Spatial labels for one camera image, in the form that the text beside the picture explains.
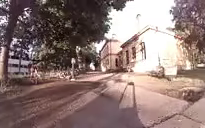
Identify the cobblestone strip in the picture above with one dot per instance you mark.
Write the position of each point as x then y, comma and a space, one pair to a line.
127, 96

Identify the white building with dark windows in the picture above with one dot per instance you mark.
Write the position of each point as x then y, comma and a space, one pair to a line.
156, 50

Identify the bare dirt verge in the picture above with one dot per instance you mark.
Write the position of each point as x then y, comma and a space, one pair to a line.
156, 85

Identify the pale stone slab paving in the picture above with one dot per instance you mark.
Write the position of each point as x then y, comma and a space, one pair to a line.
196, 111

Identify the brown gravel path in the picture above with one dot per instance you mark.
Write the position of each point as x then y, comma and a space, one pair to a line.
90, 106

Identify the green tree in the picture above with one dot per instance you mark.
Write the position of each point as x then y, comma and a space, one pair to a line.
90, 56

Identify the row of parked bicycles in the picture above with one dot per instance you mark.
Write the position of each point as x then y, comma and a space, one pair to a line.
35, 75

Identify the dark leafy tree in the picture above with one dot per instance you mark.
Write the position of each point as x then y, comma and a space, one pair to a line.
196, 20

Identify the beige building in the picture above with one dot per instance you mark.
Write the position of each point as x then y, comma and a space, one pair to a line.
110, 53

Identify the large tree with thick trunk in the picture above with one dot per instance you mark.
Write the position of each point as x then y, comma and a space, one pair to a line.
5, 60

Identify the pale multi-storey building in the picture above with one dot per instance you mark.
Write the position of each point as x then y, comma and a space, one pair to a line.
15, 65

